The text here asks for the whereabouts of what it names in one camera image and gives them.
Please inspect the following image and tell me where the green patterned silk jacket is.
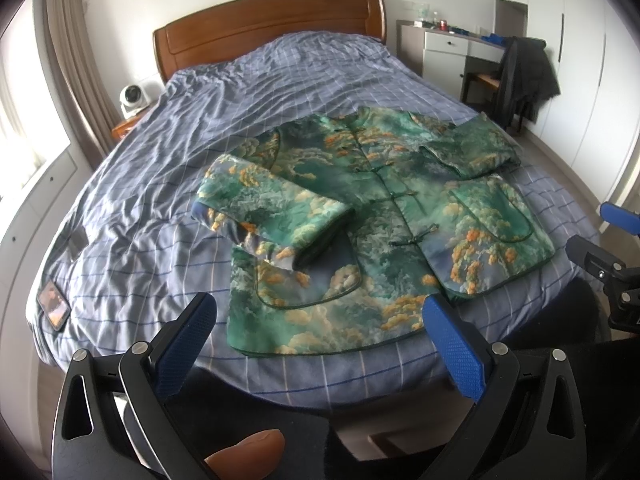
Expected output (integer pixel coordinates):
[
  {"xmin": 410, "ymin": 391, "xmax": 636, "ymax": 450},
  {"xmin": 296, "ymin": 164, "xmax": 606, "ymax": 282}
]
[{"xmin": 192, "ymin": 107, "xmax": 554, "ymax": 356}]

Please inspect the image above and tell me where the person's left hand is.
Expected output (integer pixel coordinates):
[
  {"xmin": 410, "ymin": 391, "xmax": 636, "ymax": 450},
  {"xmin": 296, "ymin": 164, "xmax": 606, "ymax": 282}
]
[{"xmin": 205, "ymin": 429, "xmax": 285, "ymax": 480}]

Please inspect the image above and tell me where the white wardrobe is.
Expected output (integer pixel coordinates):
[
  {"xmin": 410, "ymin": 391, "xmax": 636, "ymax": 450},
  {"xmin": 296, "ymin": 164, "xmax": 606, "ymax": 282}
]
[{"xmin": 499, "ymin": 0, "xmax": 639, "ymax": 203}]

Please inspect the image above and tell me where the black jacket on chair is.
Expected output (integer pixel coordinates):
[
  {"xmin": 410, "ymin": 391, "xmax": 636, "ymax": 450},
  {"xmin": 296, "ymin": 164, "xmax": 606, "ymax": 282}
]
[{"xmin": 494, "ymin": 37, "xmax": 561, "ymax": 128}]

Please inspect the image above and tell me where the wooden chair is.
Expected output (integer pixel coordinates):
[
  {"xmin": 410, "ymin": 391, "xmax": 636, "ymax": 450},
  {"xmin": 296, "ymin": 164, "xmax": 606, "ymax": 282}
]
[{"xmin": 461, "ymin": 70, "xmax": 527, "ymax": 131}]

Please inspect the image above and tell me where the white desk with drawers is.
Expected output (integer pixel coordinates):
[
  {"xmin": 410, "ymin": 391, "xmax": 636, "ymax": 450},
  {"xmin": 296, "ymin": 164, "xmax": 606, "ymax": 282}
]
[{"xmin": 396, "ymin": 20, "xmax": 504, "ymax": 100}]

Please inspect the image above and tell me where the wooden nightstand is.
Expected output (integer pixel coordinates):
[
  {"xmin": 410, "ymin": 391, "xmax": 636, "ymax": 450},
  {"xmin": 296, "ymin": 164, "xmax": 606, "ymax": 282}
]
[{"xmin": 111, "ymin": 108, "xmax": 149, "ymax": 143}]

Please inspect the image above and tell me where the white small fan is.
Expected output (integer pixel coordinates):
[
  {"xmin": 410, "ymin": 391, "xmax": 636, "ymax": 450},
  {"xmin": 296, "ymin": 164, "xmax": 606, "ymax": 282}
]
[{"xmin": 119, "ymin": 84, "xmax": 150, "ymax": 119}]

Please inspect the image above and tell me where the beige curtain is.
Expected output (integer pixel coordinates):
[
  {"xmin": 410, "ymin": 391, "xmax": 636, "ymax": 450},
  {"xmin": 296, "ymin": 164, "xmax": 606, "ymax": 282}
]
[{"xmin": 43, "ymin": 0, "xmax": 119, "ymax": 168}]

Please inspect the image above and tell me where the brown wooden headboard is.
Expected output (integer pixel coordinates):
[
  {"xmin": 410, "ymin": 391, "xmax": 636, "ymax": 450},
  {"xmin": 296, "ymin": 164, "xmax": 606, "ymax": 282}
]
[{"xmin": 153, "ymin": 0, "xmax": 387, "ymax": 82}]

